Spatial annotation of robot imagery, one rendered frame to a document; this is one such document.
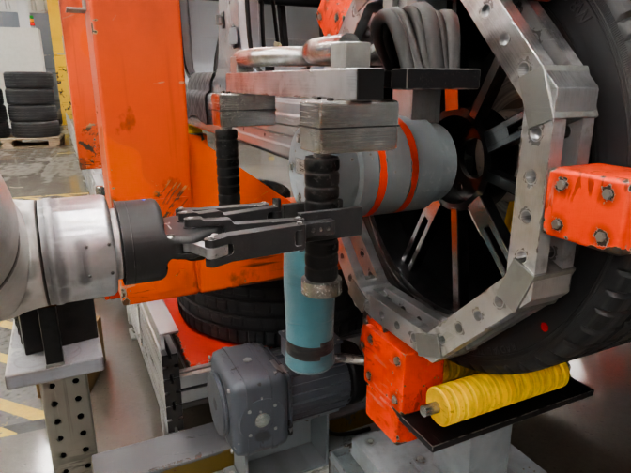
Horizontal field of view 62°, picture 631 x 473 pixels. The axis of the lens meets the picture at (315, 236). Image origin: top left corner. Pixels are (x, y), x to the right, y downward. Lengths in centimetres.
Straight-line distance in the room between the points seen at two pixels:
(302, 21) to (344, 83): 287
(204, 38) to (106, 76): 213
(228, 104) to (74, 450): 96
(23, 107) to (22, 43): 290
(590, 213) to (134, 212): 41
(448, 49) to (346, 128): 14
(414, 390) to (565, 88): 50
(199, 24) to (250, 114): 236
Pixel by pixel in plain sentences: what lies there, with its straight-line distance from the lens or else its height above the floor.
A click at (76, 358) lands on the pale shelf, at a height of 45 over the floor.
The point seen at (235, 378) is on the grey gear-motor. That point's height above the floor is 40.
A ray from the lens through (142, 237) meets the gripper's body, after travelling 46.
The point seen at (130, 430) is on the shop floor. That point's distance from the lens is 171.
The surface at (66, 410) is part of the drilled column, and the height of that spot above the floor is 23.
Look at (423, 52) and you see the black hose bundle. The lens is 56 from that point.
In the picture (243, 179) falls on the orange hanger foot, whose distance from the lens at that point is 117.
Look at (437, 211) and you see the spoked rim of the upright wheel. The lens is 90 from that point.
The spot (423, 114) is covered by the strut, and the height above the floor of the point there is 92.
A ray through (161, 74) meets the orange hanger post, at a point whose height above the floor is 98.
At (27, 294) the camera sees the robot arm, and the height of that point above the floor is 81.
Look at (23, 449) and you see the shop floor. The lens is 176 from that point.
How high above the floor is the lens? 97
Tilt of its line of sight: 16 degrees down
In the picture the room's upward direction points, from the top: straight up
